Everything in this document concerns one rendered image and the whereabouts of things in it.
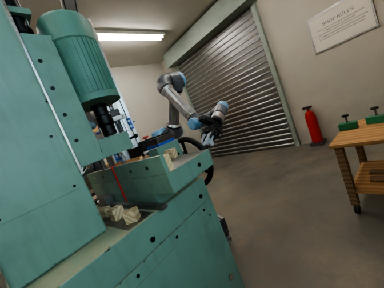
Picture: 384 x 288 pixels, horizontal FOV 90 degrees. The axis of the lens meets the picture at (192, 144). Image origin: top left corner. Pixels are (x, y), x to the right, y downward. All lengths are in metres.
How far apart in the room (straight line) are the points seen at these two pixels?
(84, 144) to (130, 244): 0.33
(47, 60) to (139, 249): 0.61
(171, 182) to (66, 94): 0.43
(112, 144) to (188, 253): 0.46
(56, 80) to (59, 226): 0.42
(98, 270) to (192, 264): 0.30
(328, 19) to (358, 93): 1.01
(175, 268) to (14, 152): 0.53
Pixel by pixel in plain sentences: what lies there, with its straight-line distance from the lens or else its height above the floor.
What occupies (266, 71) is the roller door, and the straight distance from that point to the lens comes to 3.60.
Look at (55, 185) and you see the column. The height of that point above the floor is 0.98.
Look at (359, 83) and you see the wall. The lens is 3.33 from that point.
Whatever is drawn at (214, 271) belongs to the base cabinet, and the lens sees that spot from 0.83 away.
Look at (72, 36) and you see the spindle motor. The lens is 0.83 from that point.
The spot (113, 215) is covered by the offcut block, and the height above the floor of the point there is 0.82.
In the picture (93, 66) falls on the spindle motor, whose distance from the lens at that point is 0.79.
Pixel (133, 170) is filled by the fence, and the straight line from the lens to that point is 0.67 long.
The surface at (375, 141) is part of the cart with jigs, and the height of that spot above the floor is 0.52.
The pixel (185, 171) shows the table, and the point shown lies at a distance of 0.59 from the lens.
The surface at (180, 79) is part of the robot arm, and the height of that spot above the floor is 1.31.
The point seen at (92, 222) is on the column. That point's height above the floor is 0.85.
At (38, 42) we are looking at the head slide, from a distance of 0.79.
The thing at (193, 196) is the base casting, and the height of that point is 0.76.
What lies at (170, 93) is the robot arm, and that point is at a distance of 1.27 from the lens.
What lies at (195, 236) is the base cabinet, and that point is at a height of 0.64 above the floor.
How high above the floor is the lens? 1.01
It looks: 6 degrees down
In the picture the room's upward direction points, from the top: 21 degrees counter-clockwise
